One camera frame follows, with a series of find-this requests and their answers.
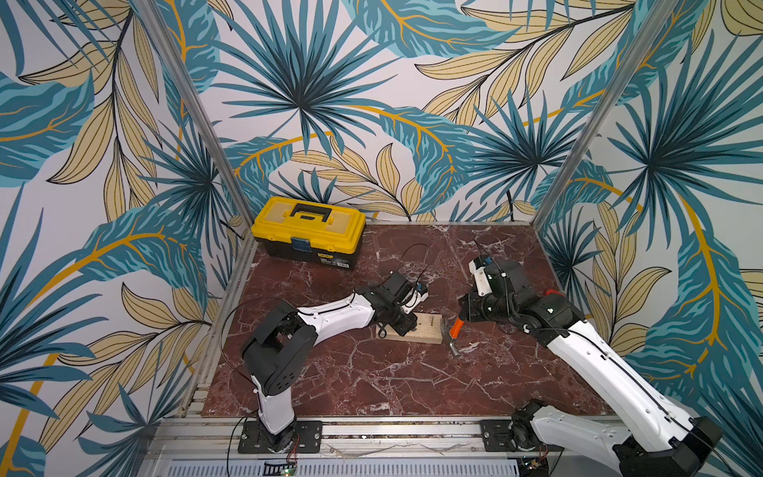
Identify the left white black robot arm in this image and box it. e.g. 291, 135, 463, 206
242, 271, 428, 452

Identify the aluminium front frame rail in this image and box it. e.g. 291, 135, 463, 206
138, 414, 657, 461

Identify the light wooden board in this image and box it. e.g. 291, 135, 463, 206
377, 313, 443, 345

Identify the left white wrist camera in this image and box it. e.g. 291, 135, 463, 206
401, 281, 428, 314

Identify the yellow black plastic toolbox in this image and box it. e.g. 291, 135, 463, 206
250, 197, 366, 270

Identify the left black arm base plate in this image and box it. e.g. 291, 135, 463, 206
238, 421, 323, 454

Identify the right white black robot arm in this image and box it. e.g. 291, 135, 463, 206
450, 254, 722, 476

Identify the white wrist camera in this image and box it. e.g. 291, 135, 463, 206
401, 281, 428, 314
469, 254, 493, 296

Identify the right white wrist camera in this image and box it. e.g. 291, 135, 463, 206
469, 254, 493, 296

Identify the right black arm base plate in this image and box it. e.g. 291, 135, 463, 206
479, 419, 562, 453

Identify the orange black claw hammer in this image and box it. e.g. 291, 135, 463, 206
442, 317, 465, 359

